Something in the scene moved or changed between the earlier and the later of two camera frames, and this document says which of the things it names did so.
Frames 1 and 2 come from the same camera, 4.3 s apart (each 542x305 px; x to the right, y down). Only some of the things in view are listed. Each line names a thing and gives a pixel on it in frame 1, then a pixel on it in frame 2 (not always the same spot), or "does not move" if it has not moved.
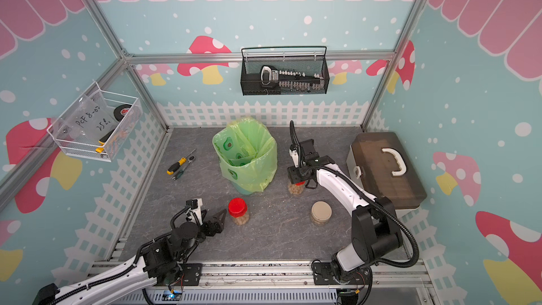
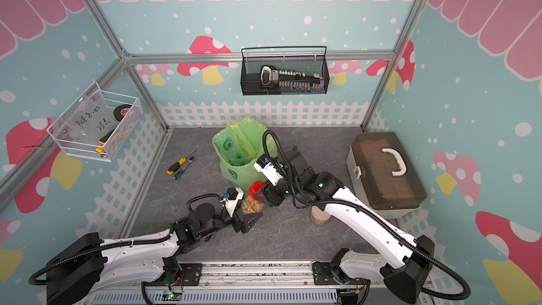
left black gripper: [212, 231] → [244, 226]
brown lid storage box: [378, 162] does not move
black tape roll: [121, 111] does not move
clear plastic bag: [90, 118] does not move
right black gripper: [292, 174] → [267, 193]
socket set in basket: [291, 80] does not move
